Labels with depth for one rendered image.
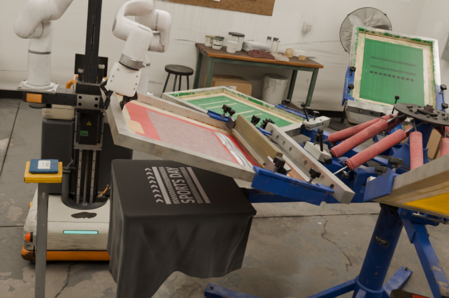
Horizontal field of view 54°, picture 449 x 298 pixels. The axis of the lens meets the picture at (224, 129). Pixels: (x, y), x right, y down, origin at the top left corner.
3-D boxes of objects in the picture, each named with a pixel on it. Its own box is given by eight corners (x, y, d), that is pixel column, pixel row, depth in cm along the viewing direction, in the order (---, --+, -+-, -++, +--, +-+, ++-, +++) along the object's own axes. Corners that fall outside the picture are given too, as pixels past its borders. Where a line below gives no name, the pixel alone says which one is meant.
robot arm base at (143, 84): (123, 87, 219) (125, 57, 214) (148, 90, 223) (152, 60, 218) (123, 97, 205) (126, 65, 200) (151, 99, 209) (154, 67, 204)
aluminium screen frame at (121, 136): (113, 143, 129) (118, 132, 128) (99, 87, 180) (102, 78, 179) (320, 202, 163) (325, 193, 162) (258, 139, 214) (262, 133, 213)
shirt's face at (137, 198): (125, 216, 148) (125, 215, 147) (113, 160, 186) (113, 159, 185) (256, 212, 165) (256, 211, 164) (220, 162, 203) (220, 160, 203)
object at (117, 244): (113, 319, 161) (123, 216, 147) (103, 244, 200) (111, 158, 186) (121, 317, 162) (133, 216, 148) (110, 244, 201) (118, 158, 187)
